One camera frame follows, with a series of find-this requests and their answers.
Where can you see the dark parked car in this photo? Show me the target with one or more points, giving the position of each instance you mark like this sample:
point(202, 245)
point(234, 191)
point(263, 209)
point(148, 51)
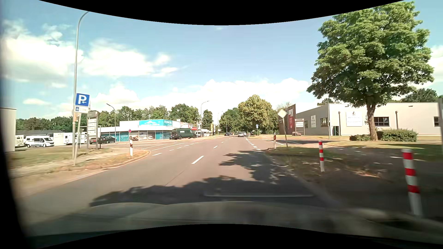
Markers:
point(102, 139)

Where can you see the dark green van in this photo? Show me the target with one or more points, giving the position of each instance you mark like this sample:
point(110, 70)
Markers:
point(181, 133)

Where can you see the blue parking sign on post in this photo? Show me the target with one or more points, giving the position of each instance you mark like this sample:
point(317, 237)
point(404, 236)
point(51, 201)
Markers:
point(81, 103)

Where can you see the grass verge with pavement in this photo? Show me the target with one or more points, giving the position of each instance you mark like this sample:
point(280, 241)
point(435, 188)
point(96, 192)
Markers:
point(363, 166)

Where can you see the row of trees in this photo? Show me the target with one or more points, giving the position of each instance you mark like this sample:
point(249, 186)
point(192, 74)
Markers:
point(138, 116)

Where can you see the large green tree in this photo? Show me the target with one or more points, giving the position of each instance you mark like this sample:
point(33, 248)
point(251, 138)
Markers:
point(372, 58)

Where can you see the diamond priority road sign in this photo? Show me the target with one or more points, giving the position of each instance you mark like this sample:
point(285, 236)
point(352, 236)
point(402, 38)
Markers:
point(283, 119)

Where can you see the white shop building blue sign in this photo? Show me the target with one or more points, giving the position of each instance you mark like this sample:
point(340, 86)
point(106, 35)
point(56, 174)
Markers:
point(145, 129)

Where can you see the red white marker post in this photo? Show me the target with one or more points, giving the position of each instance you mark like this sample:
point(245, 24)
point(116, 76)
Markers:
point(274, 141)
point(321, 155)
point(412, 179)
point(130, 143)

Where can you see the dry grass verge with path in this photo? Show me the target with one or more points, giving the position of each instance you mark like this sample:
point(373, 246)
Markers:
point(62, 162)

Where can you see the white building corner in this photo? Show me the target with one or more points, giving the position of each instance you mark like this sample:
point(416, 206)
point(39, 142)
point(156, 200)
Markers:
point(7, 129)

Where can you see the white camper van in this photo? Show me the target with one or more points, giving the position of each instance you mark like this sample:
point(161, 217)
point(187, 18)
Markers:
point(38, 141)
point(74, 138)

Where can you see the green bushes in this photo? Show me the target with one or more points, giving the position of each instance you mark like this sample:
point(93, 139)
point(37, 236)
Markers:
point(391, 135)

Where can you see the grey flat-roofed building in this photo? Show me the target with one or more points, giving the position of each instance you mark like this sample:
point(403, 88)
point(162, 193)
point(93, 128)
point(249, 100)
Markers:
point(349, 119)

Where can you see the car's own bonnet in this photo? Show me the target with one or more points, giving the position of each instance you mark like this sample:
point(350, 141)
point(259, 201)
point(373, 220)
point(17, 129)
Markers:
point(221, 216)

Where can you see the dark red advertising pylon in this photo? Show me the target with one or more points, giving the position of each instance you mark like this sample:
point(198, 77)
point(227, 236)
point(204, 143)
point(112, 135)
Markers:
point(290, 119)

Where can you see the white board sign on posts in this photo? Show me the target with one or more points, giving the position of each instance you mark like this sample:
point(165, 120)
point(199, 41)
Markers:
point(92, 128)

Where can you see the tall grey lamp post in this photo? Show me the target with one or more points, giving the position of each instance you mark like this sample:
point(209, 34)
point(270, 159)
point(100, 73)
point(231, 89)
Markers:
point(75, 86)

